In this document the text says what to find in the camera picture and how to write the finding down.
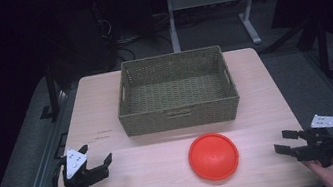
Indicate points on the red round plastic disc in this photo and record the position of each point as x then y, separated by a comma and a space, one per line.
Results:
213, 157

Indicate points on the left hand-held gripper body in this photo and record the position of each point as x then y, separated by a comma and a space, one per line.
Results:
78, 180

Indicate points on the black metal stand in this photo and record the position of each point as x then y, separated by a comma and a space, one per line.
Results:
51, 91
325, 51

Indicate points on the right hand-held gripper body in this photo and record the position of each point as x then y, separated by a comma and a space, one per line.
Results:
320, 148

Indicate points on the olive woven basket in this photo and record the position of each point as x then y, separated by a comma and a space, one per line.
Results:
177, 100

